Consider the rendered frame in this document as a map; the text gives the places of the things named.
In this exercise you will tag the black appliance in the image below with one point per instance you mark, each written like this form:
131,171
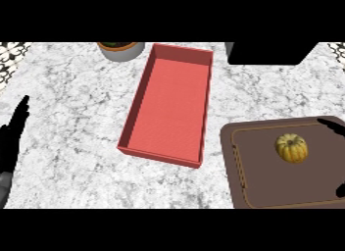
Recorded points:
270,53

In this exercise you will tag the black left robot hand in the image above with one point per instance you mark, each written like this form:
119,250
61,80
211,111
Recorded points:
7,143

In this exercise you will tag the grey plant pot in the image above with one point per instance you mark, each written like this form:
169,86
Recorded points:
122,50

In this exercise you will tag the yellow squash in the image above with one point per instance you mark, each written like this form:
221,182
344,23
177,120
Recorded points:
292,148

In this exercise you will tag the red cardboard box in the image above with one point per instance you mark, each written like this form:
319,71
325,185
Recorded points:
169,104

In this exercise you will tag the brown tray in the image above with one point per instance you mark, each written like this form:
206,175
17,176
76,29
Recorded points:
286,176

